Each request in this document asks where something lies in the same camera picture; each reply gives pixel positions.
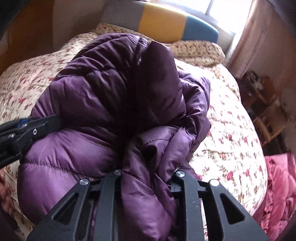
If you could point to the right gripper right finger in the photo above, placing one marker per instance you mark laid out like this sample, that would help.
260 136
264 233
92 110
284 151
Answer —
208 211

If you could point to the grey yellow blue headboard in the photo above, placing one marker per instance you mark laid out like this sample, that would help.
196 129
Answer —
160 22

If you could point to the purple quilted down jacket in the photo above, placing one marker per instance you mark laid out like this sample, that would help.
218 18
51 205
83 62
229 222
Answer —
123 105

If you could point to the window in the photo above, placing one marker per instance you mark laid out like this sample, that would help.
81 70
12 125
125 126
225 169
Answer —
229 15

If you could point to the small-floral pillow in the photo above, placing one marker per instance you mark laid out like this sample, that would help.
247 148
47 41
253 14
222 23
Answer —
194 52

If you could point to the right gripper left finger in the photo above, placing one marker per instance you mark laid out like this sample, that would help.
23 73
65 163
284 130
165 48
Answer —
86 212

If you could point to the brown wooden wardrobe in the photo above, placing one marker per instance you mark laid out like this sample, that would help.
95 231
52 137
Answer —
30 34

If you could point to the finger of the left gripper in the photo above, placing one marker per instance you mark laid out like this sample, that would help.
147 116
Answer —
28 129
12 126

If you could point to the pink ruffled blanket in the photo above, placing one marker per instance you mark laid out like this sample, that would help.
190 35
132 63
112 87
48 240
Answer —
278 206

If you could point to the floral quilt bedspread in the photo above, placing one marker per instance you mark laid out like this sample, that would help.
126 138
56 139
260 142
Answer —
231 151

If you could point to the person's hand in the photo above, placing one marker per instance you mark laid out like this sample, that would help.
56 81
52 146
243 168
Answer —
7 203

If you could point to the wooden bedside shelf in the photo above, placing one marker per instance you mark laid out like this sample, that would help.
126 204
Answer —
262 101

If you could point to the pink curtain right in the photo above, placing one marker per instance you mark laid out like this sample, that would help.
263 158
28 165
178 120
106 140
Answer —
247 42

